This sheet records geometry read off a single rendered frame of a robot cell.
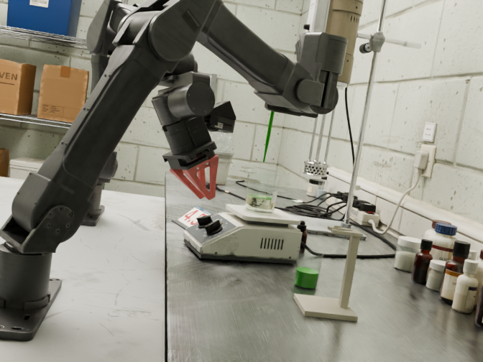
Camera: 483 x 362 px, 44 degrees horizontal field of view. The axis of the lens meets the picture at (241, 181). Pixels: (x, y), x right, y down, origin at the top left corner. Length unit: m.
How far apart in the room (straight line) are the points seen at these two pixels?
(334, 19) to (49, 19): 2.02
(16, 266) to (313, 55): 0.54
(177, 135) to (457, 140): 0.78
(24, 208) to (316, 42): 0.51
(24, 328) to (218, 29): 0.44
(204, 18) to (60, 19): 2.55
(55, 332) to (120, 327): 0.08
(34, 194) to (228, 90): 2.92
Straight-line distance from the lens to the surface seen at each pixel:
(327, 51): 0.99
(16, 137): 3.69
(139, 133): 3.59
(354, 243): 0.92
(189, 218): 1.40
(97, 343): 0.70
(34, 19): 3.35
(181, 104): 1.00
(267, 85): 0.90
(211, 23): 0.82
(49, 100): 3.27
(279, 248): 1.15
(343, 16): 1.60
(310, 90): 0.94
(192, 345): 0.73
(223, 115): 1.10
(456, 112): 1.61
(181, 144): 1.06
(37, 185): 0.75
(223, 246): 1.11
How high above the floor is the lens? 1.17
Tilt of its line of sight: 6 degrees down
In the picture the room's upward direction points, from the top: 9 degrees clockwise
